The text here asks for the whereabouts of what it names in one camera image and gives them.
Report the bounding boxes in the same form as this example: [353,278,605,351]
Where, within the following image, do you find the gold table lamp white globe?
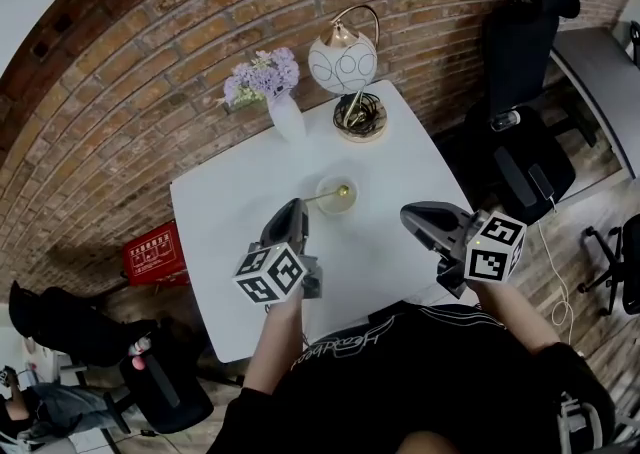
[306,4,389,145]

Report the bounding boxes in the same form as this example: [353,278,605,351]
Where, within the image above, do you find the white ceramic vase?
[267,91,308,145]

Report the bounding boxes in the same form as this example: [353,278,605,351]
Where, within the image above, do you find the white square table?
[169,80,476,365]

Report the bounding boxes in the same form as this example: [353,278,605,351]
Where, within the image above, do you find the small white bowl with spoon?
[314,174,360,217]

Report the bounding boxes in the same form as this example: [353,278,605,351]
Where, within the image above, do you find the long white cable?
[536,196,576,343]

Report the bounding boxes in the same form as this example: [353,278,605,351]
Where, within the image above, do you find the black phone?
[528,164,558,202]

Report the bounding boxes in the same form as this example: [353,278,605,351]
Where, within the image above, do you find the person's left forearm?
[243,286,307,394]

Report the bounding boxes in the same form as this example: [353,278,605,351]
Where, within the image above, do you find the clear bottle on chair seat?
[489,110,523,133]

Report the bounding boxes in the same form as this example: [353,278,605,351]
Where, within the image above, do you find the pink and red bottle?
[127,334,154,372]

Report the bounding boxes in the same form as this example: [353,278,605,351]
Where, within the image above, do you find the red fire extinguisher box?
[122,221,192,287]

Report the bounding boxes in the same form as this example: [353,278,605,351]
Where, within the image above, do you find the black mesh office chair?
[577,214,640,317]

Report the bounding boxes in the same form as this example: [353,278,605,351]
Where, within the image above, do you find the purple flower bunch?
[215,46,302,112]

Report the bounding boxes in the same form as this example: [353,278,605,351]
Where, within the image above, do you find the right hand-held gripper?
[399,200,529,299]

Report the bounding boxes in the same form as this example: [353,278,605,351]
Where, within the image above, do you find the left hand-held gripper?
[232,198,324,304]

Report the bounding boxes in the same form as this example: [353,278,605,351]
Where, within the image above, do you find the black office chair with jacket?
[8,280,215,436]

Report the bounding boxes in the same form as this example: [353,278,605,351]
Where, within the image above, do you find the dark desk white legs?
[549,26,640,181]

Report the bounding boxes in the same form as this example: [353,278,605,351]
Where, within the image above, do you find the black high-back office chair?
[460,0,600,226]

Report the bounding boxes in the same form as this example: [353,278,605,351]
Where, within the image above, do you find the person's right forearm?
[472,279,562,354]

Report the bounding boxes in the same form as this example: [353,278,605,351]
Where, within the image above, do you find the small metal spoon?
[303,184,352,204]

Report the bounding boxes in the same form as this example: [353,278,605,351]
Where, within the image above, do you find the person's black printed shirt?
[207,299,617,454]

